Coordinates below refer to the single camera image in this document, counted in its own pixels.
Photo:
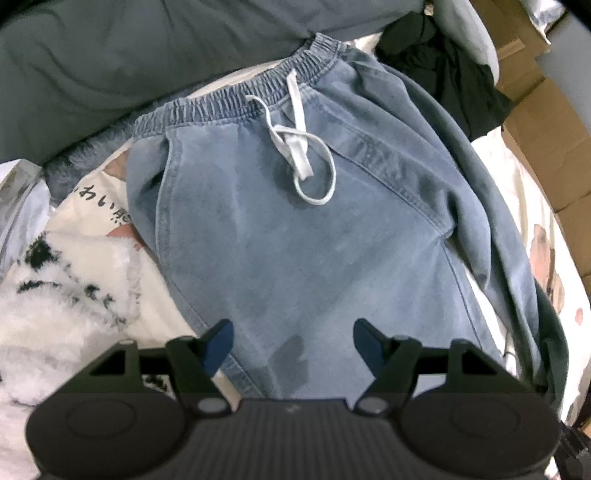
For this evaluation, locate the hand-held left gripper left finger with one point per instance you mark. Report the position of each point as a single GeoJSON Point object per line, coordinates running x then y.
{"type": "Point", "coordinates": [219, 346]}

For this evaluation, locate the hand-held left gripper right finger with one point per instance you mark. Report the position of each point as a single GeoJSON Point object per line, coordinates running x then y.
{"type": "Point", "coordinates": [367, 346]}

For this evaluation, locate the light blue denim pants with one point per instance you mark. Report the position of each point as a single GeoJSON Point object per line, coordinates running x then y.
{"type": "Point", "coordinates": [277, 230]}

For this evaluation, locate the white fluffy spotted blanket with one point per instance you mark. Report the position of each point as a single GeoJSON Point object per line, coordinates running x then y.
{"type": "Point", "coordinates": [55, 332]}

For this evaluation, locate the bear print bed sheet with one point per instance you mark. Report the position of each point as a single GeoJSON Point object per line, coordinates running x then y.
{"type": "Point", "coordinates": [503, 175]}

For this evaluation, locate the grey-blue fluffy blanket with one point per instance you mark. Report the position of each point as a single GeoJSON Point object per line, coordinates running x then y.
{"type": "Point", "coordinates": [87, 157]}

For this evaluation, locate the pale white cloth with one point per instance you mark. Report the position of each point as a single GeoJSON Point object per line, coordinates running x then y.
{"type": "Point", "coordinates": [18, 221]}

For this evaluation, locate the flattened brown cardboard box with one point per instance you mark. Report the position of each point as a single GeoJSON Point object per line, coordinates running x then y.
{"type": "Point", "coordinates": [554, 152]}

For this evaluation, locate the black garment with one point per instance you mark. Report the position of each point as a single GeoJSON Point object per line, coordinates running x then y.
{"type": "Point", "coordinates": [443, 78]}

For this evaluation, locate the grey neck pillow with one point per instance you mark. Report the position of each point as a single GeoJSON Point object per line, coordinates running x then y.
{"type": "Point", "coordinates": [466, 27]}

